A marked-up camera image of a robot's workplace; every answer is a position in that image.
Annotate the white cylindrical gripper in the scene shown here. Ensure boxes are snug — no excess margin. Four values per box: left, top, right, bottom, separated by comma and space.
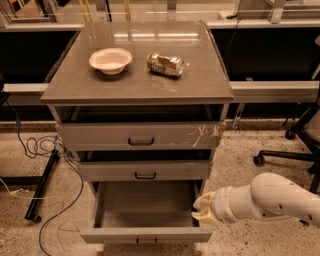
191, 186, 237, 225

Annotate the grey bottom drawer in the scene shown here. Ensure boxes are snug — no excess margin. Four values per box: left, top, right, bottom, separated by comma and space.
81, 180, 211, 244

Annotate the grey drawer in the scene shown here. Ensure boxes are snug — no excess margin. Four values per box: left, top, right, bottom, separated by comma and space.
77, 160, 211, 181
81, 180, 211, 244
56, 122, 225, 151

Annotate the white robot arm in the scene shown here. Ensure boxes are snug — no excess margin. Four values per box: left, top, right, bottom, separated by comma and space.
192, 173, 320, 228

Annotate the grey middle drawer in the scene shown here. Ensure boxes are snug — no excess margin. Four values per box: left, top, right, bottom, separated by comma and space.
77, 160, 211, 181

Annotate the grey drawer cabinet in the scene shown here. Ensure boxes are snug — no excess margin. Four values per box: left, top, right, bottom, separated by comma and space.
40, 20, 235, 256

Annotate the grey top drawer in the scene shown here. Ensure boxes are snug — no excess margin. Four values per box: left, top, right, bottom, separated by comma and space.
56, 122, 225, 151

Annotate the black office chair base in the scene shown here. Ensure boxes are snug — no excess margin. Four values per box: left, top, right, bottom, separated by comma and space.
253, 96, 320, 201

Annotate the crushed gold soda can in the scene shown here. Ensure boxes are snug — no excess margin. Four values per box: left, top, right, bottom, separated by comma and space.
147, 52, 184, 77

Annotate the black metal floor stand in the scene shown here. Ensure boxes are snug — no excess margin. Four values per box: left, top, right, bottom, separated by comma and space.
1, 150, 60, 223

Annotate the white paper bowl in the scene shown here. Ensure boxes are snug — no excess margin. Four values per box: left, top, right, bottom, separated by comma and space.
89, 48, 132, 75

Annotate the white cable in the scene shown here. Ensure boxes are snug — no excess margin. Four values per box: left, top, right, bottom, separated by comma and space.
0, 177, 81, 256

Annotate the blue cable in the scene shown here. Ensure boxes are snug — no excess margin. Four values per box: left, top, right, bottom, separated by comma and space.
13, 109, 85, 256

